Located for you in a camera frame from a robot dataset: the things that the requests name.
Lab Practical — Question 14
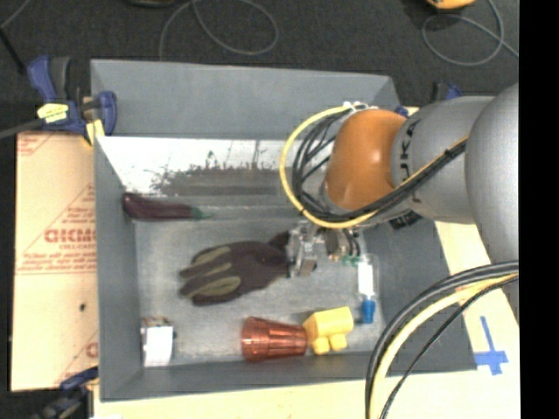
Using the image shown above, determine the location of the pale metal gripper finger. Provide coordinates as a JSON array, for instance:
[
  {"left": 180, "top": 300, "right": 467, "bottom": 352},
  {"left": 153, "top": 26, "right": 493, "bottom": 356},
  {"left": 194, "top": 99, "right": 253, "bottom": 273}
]
[
  {"left": 286, "top": 223, "right": 317, "bottom": 254},
  {"left": 287, "top": 252, "right": 319, "bottom": 278}
]

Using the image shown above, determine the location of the dark brown work glove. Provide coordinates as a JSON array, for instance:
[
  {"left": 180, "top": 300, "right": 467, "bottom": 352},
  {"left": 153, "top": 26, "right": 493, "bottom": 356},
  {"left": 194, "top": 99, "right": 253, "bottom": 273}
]
[{"left": 178, "top": 230, "right": 293, "bottom": 307}]

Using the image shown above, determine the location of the clear plastic bottle blue cap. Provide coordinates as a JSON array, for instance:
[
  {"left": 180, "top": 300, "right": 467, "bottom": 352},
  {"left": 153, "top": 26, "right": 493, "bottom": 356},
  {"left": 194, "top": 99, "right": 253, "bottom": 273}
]
[{"left": 355, "top": 253, "right": 379, "bottom": 325}]

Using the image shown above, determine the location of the yellow toy block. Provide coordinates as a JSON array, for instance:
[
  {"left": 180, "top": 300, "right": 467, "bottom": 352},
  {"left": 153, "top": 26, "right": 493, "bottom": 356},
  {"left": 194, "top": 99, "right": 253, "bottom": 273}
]
[{"left": 301, "top": 306, "right": 355, "bottom": 356}]

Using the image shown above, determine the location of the copper-coloured cup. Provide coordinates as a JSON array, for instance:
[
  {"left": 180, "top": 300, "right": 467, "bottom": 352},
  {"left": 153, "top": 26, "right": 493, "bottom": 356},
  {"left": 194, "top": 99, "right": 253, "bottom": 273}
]
[{"left": 240, "top": 316, "right": 308, "bottom": 363}]

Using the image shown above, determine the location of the purple toy eggplant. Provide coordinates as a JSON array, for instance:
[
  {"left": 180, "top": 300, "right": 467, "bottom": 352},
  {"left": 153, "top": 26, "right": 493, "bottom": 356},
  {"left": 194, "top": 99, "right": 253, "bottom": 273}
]
[{"left": 121, "top": 191, "right": 214, "bottom": 223}]

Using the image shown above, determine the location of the grey metal bin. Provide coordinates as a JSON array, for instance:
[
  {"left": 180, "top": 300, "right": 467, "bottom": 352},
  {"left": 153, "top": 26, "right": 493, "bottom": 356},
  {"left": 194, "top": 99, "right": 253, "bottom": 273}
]
[{"left": 90, "top": 58, "right": 478, "bottom": 403}]

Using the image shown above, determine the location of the white box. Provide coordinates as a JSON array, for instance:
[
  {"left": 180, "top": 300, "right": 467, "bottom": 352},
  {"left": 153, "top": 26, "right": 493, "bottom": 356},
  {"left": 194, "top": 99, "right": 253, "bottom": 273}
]
[{"left": 140, "top": 316, "right": 176, "bottom": 368}]

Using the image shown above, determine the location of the brown cardboard board red print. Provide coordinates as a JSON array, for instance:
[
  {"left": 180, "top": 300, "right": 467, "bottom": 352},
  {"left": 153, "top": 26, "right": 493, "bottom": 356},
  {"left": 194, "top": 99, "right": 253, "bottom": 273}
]
[{"left": 10, "top": 130, "right": 101, "bottom": 393}]

